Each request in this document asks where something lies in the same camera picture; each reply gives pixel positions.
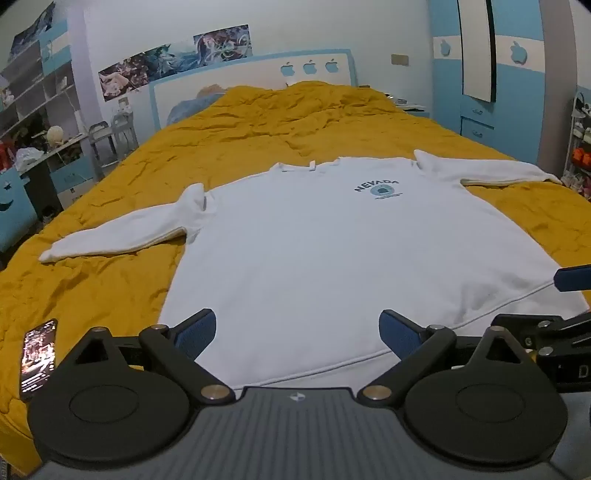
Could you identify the black smartphone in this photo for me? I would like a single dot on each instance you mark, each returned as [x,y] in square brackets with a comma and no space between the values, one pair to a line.
[39,355]

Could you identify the white and blue headboard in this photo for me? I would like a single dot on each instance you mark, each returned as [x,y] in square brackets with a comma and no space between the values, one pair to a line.
[254,74]

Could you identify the bedside table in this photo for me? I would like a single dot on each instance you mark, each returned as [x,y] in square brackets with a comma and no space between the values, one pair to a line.
[415,108]

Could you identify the grey wall shelf unit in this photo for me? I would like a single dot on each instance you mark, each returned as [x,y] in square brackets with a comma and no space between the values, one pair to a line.
[32,87]

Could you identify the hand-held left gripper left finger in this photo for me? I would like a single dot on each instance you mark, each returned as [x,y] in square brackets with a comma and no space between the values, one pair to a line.
[198,330]

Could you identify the white printed sweatshirt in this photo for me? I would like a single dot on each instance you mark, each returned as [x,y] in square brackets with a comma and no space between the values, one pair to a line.
[323,254]

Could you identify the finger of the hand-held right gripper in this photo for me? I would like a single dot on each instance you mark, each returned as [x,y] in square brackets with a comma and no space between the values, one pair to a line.
[531,325]
[572,279]

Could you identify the yellow quilted blanket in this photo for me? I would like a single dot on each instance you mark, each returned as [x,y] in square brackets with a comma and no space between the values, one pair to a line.
[277,129]

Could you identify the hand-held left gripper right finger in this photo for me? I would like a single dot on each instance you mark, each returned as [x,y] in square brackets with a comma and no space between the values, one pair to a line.
[398,334]

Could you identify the shoe rack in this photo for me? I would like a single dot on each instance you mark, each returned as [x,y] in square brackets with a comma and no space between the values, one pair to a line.
[579,147]

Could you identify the blue and white wardrobe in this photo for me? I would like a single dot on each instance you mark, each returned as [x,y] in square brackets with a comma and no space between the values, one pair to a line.
[521,92]

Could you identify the wardrobe mirror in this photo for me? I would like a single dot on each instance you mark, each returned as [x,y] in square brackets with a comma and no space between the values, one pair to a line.
[475,46]

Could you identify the blue desk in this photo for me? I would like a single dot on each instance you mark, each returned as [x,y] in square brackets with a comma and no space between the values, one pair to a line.
[18,198]

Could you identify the blue pillow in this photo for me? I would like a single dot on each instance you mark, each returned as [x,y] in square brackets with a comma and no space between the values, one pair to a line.
[189,108]

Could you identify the grey chair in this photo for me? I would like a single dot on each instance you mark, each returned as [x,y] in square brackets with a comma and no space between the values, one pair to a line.
[101,143]
[123,134]

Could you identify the wall poster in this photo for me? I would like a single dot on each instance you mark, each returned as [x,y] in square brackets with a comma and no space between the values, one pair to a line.
[224,42]
[122,81]
[168,60]
[30,30]

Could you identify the wall switch plate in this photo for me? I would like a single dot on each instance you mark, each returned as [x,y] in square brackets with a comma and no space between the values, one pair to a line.
[400,59]

